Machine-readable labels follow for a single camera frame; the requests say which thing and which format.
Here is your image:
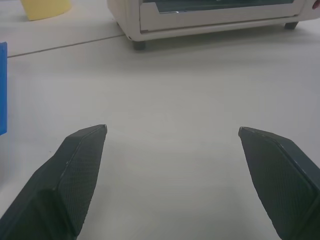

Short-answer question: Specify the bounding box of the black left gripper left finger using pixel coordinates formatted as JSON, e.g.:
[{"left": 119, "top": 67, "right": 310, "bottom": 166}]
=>
[{"left": 0, "top": 124, "right": 108, "bottom": 240}]

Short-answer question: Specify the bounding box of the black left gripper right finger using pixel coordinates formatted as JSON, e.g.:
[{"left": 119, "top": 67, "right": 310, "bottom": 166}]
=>
[{"left": 237, "top": 126, "right": 320, "bottom": 240}]

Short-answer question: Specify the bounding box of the white toaster oven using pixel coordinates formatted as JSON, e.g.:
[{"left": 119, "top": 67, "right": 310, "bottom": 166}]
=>
[{"left": 106, "top": 0, "right": 320, "bottom": 50}]

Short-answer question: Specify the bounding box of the blue plastic box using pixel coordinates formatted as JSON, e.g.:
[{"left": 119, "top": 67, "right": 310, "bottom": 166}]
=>
[{"left": 0, "top": 41, "right": 8, "bottom": 136}]

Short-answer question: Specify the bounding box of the yellow plastic container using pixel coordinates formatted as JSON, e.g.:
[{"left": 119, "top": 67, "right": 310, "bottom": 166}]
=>
[{"left": 20, "top": 0, "right": 72, "bottom": 22}]

